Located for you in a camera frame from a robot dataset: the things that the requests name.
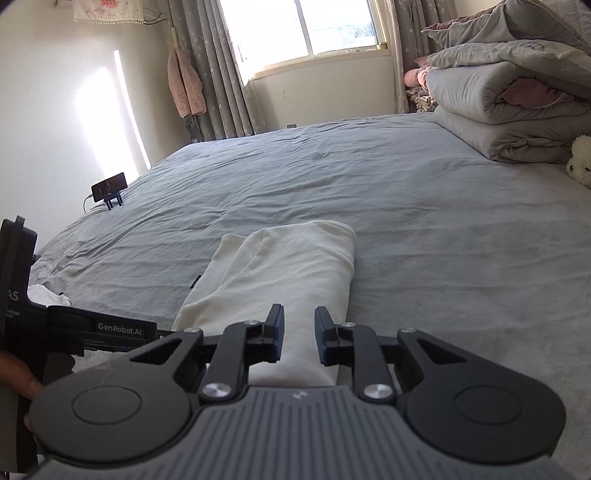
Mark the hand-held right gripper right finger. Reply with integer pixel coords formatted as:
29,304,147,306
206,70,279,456
314,305,472,402

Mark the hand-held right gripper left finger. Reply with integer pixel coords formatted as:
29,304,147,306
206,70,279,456
129,304,286,401

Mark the white long-sleeve sweatshirt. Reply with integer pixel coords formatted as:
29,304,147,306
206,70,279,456
173,220,357,387

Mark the pink clothes pile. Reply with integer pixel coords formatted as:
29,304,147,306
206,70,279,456
404,55,437,113

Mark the person's left hand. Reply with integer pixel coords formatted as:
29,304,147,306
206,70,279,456
0,350,45,401

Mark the folded white cloth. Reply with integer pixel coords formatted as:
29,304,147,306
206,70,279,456
28,284,72,308

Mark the black phone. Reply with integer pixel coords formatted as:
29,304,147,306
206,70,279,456
91,172,127,203

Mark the bed with grey sheet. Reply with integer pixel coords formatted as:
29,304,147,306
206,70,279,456
28,113,591,416

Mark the hanging pink robe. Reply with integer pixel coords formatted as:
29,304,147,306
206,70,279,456
167,46,207,118

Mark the grey star-print curtain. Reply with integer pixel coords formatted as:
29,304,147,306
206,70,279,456
388,0,444,114
168,0,266,141

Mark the light grey folded blanket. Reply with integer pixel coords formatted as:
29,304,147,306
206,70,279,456
434,108,591,163

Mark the grey folded duvet pink lining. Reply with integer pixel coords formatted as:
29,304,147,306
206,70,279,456
425,39,591,125

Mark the window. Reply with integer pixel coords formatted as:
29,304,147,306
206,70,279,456
217,0,391,65

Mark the white plush toy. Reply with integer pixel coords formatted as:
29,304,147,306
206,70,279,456
566,135,591,189

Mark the white fringed wall cloth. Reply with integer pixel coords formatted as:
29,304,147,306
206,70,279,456
73,0,160,25

